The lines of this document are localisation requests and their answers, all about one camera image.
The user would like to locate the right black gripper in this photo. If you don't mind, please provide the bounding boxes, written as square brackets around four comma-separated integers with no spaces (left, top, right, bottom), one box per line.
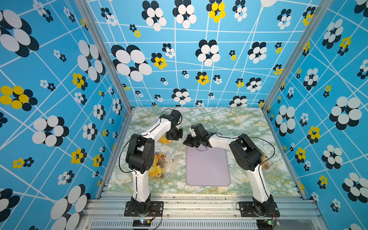
[182,135,202,148]

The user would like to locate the ziploc bag of cookies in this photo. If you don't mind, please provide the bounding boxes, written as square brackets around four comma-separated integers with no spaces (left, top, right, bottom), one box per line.
[158,134,184,144]

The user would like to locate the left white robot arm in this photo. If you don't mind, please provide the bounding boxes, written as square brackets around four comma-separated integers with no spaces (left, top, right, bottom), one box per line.
[126,109,183,215]

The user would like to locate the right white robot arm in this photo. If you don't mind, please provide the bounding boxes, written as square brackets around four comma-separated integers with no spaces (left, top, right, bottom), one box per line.
[184,133,280,217]

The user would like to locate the near left ziploc cookie bag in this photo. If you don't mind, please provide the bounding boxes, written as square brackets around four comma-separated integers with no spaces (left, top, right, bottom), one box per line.
[149,152,177,180]

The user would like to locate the ziploc cookie bag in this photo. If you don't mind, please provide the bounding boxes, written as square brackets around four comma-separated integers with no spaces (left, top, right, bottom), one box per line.
[149,152,177,180]
[261,153,282,178]

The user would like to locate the right ziploc cookie bag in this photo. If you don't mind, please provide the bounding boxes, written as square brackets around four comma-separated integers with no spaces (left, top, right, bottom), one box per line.
[261,153,282,178]

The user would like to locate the lilac rectangular tray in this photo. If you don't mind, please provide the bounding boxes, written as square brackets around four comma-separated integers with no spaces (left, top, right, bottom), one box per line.
[186,146,231,186]

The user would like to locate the left green circuit board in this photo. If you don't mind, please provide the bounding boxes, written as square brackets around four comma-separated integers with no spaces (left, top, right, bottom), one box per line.
[132,219,151,229]

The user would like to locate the green circuit board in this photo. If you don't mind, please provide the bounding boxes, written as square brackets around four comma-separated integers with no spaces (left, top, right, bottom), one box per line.
[257,220,277,230]
[132,219,151,229]

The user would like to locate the right green circuit board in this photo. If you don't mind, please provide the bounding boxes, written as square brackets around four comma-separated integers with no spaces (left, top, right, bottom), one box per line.
[257,220,277,230]

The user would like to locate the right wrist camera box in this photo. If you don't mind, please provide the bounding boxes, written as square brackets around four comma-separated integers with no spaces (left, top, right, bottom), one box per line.
[190,123,209,139]

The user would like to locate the aluminium front rail frame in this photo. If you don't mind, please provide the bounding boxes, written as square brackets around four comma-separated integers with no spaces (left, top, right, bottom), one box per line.
[78,192,328,230]

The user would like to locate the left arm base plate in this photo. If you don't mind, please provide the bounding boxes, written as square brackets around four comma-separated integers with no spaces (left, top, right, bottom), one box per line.
[124,200,164,217]

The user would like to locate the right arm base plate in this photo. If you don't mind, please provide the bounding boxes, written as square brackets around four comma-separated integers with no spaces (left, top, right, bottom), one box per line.
[235,202,280,218]

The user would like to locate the left aluminium corner post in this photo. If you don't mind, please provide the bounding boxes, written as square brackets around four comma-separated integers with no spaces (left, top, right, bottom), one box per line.
[75,0,132,115]

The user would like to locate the aluminium corner post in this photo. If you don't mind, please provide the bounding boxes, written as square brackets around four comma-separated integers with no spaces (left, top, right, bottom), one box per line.
[262,0,333,115]
[75,0,132,115]

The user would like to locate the right aluminium corner post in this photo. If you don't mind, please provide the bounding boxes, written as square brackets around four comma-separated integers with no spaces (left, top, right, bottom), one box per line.
[262,0,333,115]

